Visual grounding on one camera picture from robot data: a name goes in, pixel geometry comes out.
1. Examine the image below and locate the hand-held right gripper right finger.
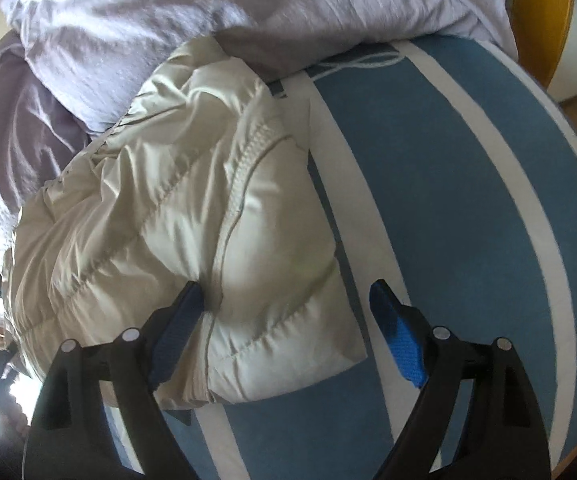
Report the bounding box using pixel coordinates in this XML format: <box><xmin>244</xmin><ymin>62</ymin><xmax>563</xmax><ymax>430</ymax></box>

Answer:
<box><xmin>370</xmin><ymin>279</ymin><xmax>553</xmax><ymax>480</ymax></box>

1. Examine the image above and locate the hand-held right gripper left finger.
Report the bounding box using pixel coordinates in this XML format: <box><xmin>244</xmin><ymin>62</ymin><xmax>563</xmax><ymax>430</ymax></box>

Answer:
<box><xmin>25</xmin><ymin>281</ymin><xmax>205</xmax><ymax>480</ymax></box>

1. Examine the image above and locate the purple pillow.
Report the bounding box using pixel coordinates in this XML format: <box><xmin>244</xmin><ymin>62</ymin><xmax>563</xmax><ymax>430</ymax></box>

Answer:
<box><xmin>0</xmin><ymin>0</ymin><xmax>519</xmax><ymax>136</ymax></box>
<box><xmin>0</xmin><ymin>30</ymin><xmax>94</xmax><ymax>271</ymax></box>

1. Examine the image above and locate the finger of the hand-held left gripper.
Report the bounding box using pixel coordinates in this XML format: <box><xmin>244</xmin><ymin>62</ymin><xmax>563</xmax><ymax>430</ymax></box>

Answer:
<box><xmin>0</xmin><ymin>341</ymin><xmax>25</xmax><ymax>386</ymax></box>

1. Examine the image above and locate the beige puffer jacket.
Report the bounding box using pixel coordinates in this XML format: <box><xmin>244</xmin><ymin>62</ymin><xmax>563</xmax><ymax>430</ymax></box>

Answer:
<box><xmin>2</xmin><ymin>35</ymin><xmax>369</xmax><ymax>408</ymax></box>

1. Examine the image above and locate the blue striped bed sheet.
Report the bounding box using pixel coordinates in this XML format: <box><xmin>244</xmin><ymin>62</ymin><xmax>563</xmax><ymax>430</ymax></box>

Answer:
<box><xmin>103</xmin><ymin>40</ymin><xmax>577</xmax><ymax>480</ymax></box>

